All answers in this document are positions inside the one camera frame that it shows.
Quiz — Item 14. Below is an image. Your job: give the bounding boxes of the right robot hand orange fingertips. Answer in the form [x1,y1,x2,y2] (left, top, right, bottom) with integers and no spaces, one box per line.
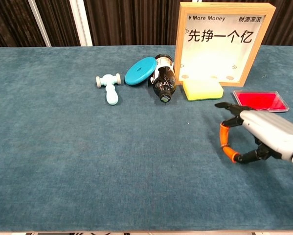
[214,102,293,164]

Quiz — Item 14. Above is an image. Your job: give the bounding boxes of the yellow sponge green base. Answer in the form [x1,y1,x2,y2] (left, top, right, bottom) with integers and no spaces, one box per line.
[182,80,225,101]

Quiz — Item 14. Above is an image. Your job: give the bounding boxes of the wooden coin box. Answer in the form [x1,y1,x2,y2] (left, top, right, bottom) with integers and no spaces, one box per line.
[174,1,276,88]

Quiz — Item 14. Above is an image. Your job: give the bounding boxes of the red clear plastic card case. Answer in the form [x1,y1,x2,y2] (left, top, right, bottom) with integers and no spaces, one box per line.
[232,90,290,113]

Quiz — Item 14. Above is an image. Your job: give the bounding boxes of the brown glass bottle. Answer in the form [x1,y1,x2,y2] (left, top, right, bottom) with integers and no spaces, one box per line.
[150,53,177,103]

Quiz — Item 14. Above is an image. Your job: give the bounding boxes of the blue round disc with hole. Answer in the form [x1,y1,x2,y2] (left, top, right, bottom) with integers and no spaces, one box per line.
[124,56,158,86]

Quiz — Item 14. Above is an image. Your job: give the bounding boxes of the light blue toy hammer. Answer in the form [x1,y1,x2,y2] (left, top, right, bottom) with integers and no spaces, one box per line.
[95,72,122,106]

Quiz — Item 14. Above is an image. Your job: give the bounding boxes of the dark brown pleated curtain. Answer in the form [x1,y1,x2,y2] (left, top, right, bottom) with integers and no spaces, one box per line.
[0,0,293,49]

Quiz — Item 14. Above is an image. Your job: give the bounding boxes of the teal velvet tablecloth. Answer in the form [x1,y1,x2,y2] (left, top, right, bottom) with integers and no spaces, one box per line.
[0,45,293,232]

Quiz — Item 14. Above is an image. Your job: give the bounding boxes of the white metal post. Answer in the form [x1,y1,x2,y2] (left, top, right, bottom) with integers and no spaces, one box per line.
[69,0,93,47]

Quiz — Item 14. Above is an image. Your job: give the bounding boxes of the thin grey metal post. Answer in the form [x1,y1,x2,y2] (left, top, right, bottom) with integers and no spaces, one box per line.
[27,0,52,47]

